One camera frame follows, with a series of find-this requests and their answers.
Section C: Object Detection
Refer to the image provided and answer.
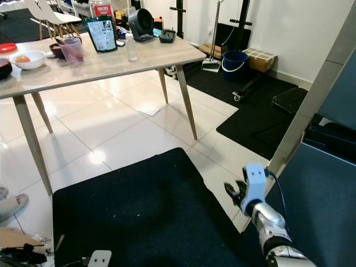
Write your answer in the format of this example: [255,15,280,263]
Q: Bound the grey steel fridge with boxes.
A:
[267,0,356,267]

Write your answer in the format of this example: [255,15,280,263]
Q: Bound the large dark floor mat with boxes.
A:
[52,147,248,267]

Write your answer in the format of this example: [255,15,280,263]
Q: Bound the person foot in sandal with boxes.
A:
[0,186,28,220]

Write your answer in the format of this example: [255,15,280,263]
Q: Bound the blue bucket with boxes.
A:
[221,50,250,76]

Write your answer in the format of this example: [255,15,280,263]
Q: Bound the brown cardboard box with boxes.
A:
[242,48,278,73]

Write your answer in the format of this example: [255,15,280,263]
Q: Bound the black upright stand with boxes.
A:
[228,0,254,51]

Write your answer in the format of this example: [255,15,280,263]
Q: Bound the small black object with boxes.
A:
[0,58,13,80]

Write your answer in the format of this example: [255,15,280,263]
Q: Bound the black plastic device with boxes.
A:
[159,29,177,43]

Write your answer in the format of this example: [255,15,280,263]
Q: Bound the clear bottle white cap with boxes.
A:
[126,33,139,62]

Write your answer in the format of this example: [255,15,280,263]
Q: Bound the light wooden table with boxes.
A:
[0,32,206,195]

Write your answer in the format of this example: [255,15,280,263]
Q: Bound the red plastic lid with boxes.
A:
[0,43,17,55]

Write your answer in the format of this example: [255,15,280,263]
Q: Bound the grey desk fan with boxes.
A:
[127,8,155,41]

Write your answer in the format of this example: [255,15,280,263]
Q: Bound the white bowl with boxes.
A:
[13,50,46,70]

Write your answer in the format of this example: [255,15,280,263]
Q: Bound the dark green pouch bag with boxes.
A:
[85,17,118,53]

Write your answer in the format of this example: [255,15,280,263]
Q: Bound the purple plastic measuring jug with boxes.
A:
[60,37,85,65]

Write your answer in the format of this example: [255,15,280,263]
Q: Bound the dark purple bowl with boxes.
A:
[48,43,66,59]

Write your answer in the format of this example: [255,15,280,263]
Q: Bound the Hacks candy jar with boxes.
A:
[89,0,115,19]

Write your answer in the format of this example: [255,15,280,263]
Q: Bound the white chair wooden legs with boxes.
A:
[40,0,82,39]

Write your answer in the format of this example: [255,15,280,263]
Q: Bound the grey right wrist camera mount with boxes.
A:
[245,163,269,202]

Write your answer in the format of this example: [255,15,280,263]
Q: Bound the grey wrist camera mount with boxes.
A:
[245,163,269,202]
[87,250,112,267]

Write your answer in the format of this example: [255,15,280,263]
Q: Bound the long handled floor sweeper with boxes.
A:
[200,0,223,73]

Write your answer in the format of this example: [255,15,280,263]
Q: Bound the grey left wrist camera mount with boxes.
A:
[87,250,112,267]

